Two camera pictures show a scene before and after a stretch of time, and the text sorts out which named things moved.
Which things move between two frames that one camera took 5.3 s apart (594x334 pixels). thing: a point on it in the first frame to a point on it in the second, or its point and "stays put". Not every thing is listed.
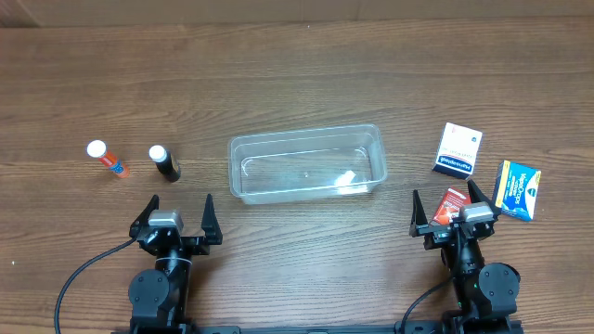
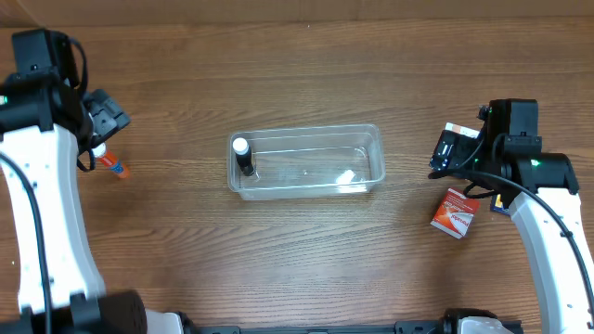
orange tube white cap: (98, 149) stays put
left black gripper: (210, 222) to (105, 119)
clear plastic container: (307, 163) stays put
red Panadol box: (450, 206) stays put
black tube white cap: (165, 162) to (244, 156)
